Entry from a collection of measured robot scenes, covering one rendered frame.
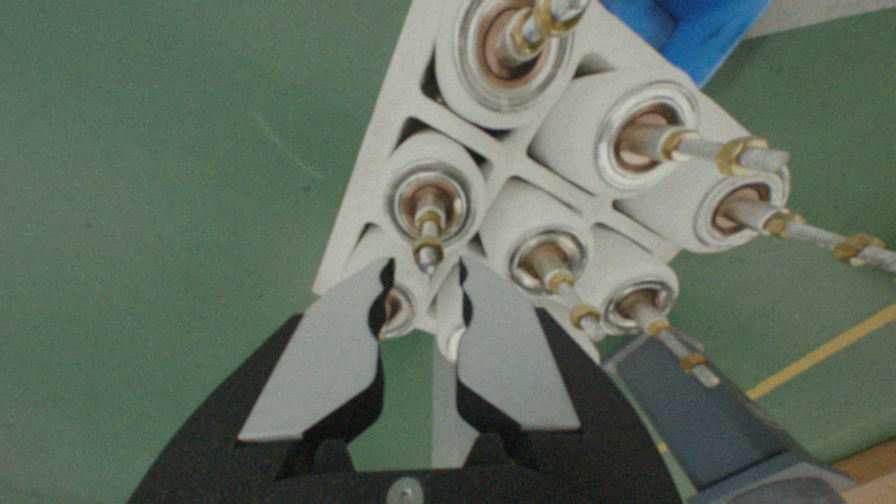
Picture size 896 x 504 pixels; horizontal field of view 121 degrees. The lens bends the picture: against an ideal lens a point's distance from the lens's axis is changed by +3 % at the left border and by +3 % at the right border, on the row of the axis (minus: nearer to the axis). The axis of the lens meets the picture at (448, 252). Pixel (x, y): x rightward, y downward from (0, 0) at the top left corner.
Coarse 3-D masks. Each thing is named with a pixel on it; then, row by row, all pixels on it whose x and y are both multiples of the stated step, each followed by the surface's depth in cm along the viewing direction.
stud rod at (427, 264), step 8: (424, 224) 17; (432, 224) 17; (424, 232) 16; (432, 232) 16; (424, 248) 14; (424, 256) 13; (432, 256) 13; (424, 264) 13; (432, 264) 13; (424, 272) 13; (432, 272) 13
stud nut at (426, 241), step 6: (426, 234) 14; (420, 240) 14; (426, 240) 14; (432, 240) 14; (438, 240) 14; (414, 246) 14; (420, 246) 14; (426, 246) 14; (432, 246) 14; (438, 246) 14; (414, 252) 14; (438, 252) 14; (414, 258) 14; (438, 258) 14; (444, 258) 15; (438, 264) 15
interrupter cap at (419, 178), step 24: (408, 168) 19; (432, 168) 19; (456, 168) 20; (408, 192) 20; (432, 192) 21; (456, 192) 20; (408, 216) 21; (456, 216) 21; (408, 240) 22; (456, 240) 22
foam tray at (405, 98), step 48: (432, 0) 20; (432, 48) 23; (624, 48) 22; (384, 96) 23; (432, 96) 33; (384, 144) 25; (480, 144) 26; (576, 192) 28; (336, 240) 30; (480, 240) 36; (432, 288) 34
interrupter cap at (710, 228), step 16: (736, 176) 21; (752, 176) 21; (768, 176) 21; (784, 176) 21; (720, 192) 21; (736, 192) 22; (752, 192) 22; (768, 192) 21; (784, 192) 21; (704, 208) 22; (720, 208) 22; (704, 224) 23; (720, 224) 23; (736, 224) 23; (704, 240) 23; (720, 240) 24; (736, 240) 24
